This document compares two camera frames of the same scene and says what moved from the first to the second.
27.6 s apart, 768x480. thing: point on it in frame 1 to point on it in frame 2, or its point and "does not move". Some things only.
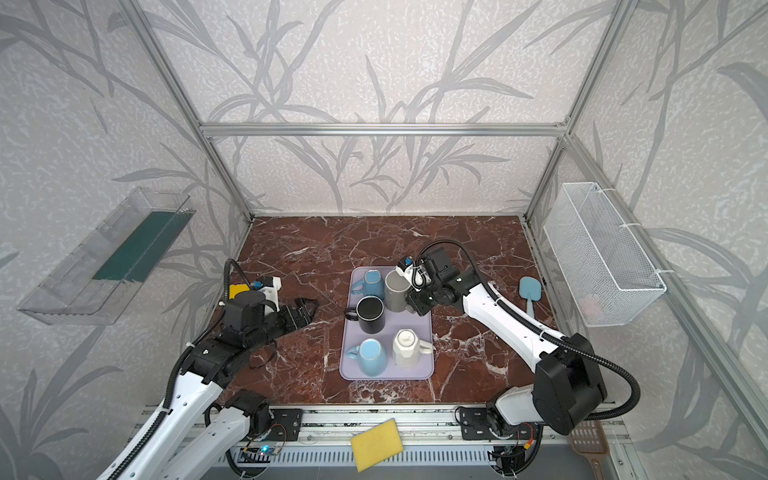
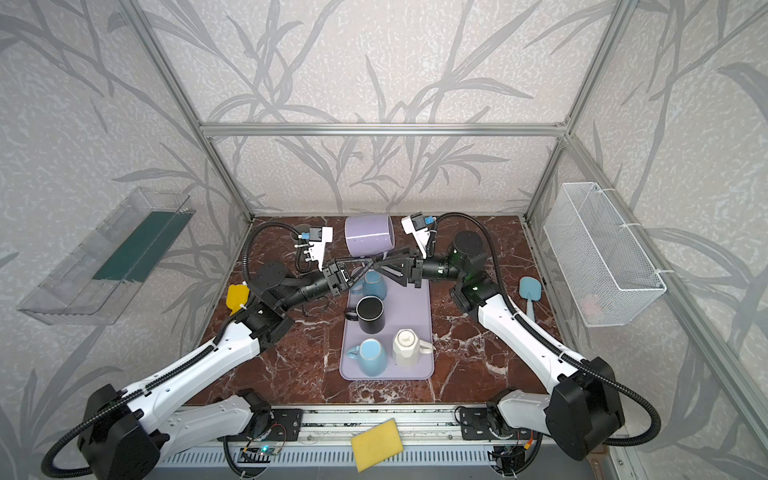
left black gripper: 287,315 to 338,278
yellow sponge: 377,445 does not move
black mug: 370,313 does not move
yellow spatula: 237,289 does not move
